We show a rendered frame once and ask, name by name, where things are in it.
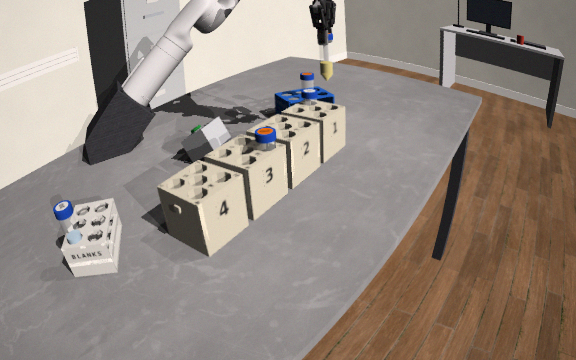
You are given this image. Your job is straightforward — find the blue tube rack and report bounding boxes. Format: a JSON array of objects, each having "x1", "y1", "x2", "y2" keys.
[{"x1": 275, "y1": 86, "x2": 334, "y2": 115}]

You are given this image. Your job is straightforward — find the beige block with holes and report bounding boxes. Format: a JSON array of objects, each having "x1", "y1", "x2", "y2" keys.
[
  {"x1": 204, "y1": 134, "x2": 288, "y2": 221},
  {"x1": 281, "y1": 101, "x2": 345, "y2": 163},
  {"x1": 246, "y1": 114, "x2": 320, "y2": 189},
  {"x1": 157, "y1": 160, "x2": 249, "y2": 257}
]

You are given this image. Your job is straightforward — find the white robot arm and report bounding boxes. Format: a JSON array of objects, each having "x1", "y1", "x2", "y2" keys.
[{"x1": 122, "y1": 0, "x2": 240, "y2": 107}]

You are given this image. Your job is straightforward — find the clear conical tube with tan liquid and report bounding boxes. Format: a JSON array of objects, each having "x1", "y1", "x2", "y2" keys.
[{"x1": 319, "y1": 33, "x2": 333, "y2": 81}]

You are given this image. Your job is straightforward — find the white tube rack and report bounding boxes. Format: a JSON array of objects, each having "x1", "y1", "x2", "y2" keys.
[{"x1": 61, "y1": 198, "x2": 122, "y2": 277}]

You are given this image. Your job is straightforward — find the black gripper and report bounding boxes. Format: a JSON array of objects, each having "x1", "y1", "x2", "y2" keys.
[{"x1": 309, "y1": 0, "x2": 336, "y2": 46}]

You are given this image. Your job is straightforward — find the conical centrifuge tube with pink liquid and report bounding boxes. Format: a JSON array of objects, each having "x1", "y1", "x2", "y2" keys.
[{"x1": 300, "y1": 72, "x2": 314, "y2": 90}]

